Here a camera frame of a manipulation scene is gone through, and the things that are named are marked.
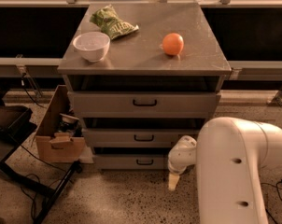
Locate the white cup in box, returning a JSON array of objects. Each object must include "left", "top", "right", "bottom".
[{"left": 60, "top": 113, "right": 78, "bottom": 124}]

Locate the green chip bag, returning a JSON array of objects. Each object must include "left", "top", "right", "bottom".
[{"left": 90, "top": 5, "right": 139, "bottom": 40}]

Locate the grey middle drawer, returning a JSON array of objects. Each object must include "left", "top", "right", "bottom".
[{"left": 82, "top": 129, "right": 199, "bottom": 147}]

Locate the white bowl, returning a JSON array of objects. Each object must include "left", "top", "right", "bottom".
[{"left": 73, "top": 32, "right": 110, "bottom": 62}]

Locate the black floor cable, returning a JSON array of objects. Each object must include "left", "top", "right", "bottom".
[
  {"left": 19, "top": 145, "right": 74, "bottom": 221},
  {"left": 261, "top": 180, "right": 282, "bottom": 224}
]

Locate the grey metal railing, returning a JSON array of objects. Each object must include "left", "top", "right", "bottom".
[{"left": 0, "top": 0, "right": 282, "bottom": 104}]

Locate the black floor cable right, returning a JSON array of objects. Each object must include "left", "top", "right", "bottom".
[{"left": 261, "top": 180, "right": 282, "bottom": 224}]

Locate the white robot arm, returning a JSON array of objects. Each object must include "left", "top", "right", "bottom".
[{"left": 168, "top": 117, "right": 282, "bottom": 224}]

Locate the grey metal drawer cabinet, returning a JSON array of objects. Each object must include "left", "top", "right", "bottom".
[{"left": 58, "top": 2, "right": 231, "bottom": 158}]

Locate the black floor cable left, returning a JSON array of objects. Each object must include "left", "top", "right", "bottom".
[{"left": 19, "top": 145, "right": 74, "bottom": 221}]

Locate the grey drawer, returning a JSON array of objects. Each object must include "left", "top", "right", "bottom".
[
  {"left": 93, "top": 155, "right": 167, "bottom": 170},
  {"left": 82, "top": 129, "right": 199, "bottom": 147},
  {"left": 68, "top": 91, "right": 220, "bottom": 119}
]

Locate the brown cardboard box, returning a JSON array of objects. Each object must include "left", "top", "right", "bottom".
[{"left": 35, "top": 85, "right": 86, "bottom": 163}]

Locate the grey bottom drawer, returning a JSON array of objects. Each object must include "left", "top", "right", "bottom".
[{"left": 93, "top": 155, "right": 167, "bottom": 170}]

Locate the grey top drawer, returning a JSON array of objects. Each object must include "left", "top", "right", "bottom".
[{"left": 68, "top": 91, "right": 220, "bottom": 119}]

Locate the orange fruit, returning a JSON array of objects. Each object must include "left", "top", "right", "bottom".
[{"left": 162, "top": 33, "right": 184, "bottom": 55}]

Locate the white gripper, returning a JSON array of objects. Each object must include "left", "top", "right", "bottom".
[{"left": 168, "top": 135, "right": 197, "bottom": 191}]

